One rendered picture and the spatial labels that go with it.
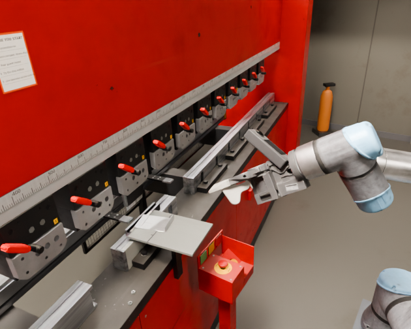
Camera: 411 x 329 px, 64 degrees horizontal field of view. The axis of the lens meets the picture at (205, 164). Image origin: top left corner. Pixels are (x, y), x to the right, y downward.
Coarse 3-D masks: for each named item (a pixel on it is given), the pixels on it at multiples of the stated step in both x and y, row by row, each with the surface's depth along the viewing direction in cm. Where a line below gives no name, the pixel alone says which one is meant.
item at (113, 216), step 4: (108, 212) 133; (112, 212) 133; (104, 216) 131; (108, 216) 130; (112, 216) 130; (116, 216) 130; (120, 216) 130; (124, 216) 130; (128, 216) 130; (116, 220) 129; (120, 220) 128; (124, 220) 128; (128, 220) 128
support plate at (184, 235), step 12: (168, 216) 130; (180, 216) 129; (168, 228) 123; (180, 228) 122; (192, 228) 122; (204, 228) 122; (144, 240) 117; (156, 240) 117; (168, 240) 117; (180, 240) 116; (192, 240) 116; (180, 252) 112; (192, 252) 111
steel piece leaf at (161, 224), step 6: (150, 216) 130; (156, 216) 130; (150, 222) 126; (156, 222) 126; (162, 222) 126; (168, 222) 123; (144, 228) 123; (150, 228) 123; (156, 228) 123; (162, 228) 122
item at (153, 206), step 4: (152, 204) 138; (156, 204) 139; (148, 208) 135; (152, 208) 137; (156, 208) 136; (144, 212) 133; (148, 212) 134; (140, 216) 130; (136, 220) 128; (132, 224) 126; (128, 228) 124; (128, 232) 123
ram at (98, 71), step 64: (0, 0) 64; (64, 0) 77; (128, 0) 97; (192, 0) 133; (256, 0) 207; (64, 64) 80; (128, 64) 102; (192, 64) 141; (0, 128) 68; (64, 128) 83; (0, 192) 70
